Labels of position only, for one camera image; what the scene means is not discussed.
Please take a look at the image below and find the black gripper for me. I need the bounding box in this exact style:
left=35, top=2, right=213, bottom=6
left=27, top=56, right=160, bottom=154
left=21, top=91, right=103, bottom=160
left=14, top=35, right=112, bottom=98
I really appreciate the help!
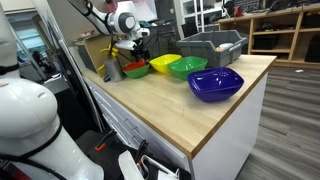
left=131, top=48, right=151, bottom=65

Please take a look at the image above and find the green plastic bowl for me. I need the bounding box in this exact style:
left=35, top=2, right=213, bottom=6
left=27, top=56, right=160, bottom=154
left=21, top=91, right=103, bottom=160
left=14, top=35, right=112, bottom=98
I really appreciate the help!
left=123, top=63, right=151, bottom=80
left=167, top=55, right=209, bottom=81

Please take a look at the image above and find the yellow plastic bowl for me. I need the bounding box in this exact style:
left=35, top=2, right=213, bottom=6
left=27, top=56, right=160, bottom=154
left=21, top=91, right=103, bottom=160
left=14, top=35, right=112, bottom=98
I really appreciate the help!
left=148, top=53, right=183, bottom=75

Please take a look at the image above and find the blue plastic bowl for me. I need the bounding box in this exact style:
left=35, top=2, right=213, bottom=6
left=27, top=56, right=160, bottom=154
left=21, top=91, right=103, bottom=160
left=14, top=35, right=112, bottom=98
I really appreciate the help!
left=186, top=66, right=245, bottom=103

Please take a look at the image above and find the silver metal cylinder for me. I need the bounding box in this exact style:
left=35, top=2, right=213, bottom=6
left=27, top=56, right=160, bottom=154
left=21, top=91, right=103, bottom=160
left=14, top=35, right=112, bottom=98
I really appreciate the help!
left=104, top=58, right=125, bottom=83

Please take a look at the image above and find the wooden box with dark panel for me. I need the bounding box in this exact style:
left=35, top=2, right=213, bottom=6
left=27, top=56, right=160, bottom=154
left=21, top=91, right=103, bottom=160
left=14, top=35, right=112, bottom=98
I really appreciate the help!
left=74, top=33, right=134, bottom=79

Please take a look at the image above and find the orange white patterned box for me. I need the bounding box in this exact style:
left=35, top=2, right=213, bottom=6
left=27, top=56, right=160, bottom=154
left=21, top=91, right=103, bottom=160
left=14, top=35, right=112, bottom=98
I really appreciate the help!
left=79, top=29, right=98, bottom=38

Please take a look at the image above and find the grey plastic bin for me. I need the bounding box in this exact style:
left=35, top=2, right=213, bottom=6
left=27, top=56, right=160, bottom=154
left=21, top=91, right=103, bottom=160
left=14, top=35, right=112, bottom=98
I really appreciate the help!
left=175, top=29, right=249, bottom=68

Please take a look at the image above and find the white object in bin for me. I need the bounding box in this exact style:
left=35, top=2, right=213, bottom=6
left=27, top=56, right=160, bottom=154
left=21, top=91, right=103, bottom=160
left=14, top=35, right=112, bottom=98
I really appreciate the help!
left=218, top=42, right=235, bottom=52

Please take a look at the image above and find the white drawer cabinet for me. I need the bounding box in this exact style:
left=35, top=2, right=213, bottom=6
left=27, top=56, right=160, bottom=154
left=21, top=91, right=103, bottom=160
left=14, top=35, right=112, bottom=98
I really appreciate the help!
left=83, top=71, right=269, bottom=180

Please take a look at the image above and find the black storage box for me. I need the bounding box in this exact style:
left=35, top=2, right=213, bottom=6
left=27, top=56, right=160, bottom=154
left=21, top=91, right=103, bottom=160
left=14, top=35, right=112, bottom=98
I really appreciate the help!
left=253, top=34, right=278, bottom=51

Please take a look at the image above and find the wooden shelf unit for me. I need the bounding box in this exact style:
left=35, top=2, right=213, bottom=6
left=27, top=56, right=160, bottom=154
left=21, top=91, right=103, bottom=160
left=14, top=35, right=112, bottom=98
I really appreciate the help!
left=218, top=3, right=320, bottom=69

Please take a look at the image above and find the silver drawer handle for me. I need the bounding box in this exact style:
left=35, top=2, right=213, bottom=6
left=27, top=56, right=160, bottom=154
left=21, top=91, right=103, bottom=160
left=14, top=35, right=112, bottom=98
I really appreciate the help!
left=123, top=117, right=135, bottom=128

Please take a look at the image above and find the black clamp with orange handle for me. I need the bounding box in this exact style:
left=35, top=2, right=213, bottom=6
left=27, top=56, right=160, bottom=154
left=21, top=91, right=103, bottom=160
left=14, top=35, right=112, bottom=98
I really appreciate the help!
left=134, top=139, right=149, bottom=168
left=94, top=129, right=118, bottom=152

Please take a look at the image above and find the white plastic bracket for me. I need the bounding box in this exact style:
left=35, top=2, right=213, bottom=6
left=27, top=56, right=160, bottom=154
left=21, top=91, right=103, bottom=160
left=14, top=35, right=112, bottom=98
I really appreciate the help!
left=118, top=149, right=181, bottom=180

